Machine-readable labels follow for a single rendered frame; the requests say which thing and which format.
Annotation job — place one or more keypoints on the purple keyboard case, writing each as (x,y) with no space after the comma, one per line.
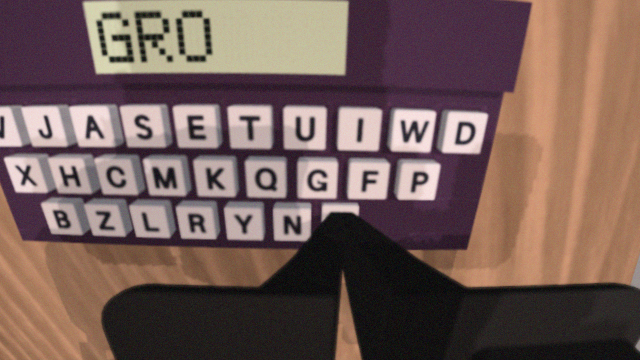
(244,123)

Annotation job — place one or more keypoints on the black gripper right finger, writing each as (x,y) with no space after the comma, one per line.
(395,318)

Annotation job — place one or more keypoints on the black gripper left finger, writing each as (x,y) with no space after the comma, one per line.
(295,319)

